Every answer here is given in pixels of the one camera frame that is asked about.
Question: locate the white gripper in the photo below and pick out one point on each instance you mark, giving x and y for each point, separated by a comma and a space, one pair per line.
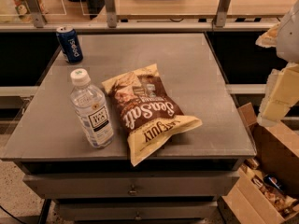
289, 36

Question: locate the blue pepsi can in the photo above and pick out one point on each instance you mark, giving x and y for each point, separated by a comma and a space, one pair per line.
68, 40

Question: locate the pepsi can in box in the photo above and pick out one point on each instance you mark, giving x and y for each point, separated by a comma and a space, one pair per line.
272, 181

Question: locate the cardboard box of snacks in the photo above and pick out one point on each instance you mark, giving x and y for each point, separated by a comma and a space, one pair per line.
251, 200

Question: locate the sea salt chips bag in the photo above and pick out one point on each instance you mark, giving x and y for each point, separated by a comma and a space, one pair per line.
148, 115

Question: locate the grey metal drawer cabinet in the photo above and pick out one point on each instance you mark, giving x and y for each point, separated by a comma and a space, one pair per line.
182, 180

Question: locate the clear water bottle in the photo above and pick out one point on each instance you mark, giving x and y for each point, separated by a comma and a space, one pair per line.
90, 106

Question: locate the upper drawer knob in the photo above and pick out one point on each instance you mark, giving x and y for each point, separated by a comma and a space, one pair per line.
132, 191

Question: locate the drawer knob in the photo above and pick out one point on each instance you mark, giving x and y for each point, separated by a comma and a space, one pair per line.
132, 191
137, 216

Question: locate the lower drawer knob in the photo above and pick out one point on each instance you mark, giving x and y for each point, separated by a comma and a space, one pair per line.
137, 216

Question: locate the right metal bracket post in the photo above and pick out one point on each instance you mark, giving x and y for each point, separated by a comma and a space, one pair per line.
221, 14

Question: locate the metal bracket post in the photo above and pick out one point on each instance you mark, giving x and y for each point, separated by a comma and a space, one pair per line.
221, 14
36, 13
111, 13

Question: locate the middle metal bracket post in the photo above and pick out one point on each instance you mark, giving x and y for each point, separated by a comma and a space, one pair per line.
111, 13

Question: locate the left metal bracket post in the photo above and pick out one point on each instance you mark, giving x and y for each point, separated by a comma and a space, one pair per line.
36, 13

